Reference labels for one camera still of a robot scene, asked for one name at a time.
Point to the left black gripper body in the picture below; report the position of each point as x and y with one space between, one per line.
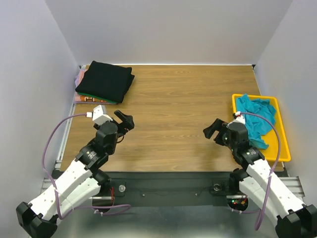
111 149

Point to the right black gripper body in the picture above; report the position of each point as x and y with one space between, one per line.
219 134

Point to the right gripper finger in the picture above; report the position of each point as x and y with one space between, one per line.
215 126
219 139

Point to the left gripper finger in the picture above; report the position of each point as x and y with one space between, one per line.
128 123
122 116

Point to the teal t shirt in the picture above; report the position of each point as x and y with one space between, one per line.
257 127

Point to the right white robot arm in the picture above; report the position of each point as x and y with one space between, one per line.
291 217

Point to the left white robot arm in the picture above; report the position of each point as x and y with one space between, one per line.
81 180

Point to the yellow plastic tray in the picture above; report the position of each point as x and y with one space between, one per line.
276 137

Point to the black folded t shirt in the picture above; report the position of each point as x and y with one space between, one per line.
105 80

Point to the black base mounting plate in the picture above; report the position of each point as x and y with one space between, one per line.
150 189

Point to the lilac folded t shirt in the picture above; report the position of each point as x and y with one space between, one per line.
80 77

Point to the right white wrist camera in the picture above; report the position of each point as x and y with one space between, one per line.
239 119

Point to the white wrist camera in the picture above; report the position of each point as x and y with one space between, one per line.
100 115
239 119

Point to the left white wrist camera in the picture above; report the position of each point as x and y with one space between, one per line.
100 115

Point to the aluminium extrusion rail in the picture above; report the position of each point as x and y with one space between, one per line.
293 184

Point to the left side aluminium rail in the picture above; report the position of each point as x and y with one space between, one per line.
63 144

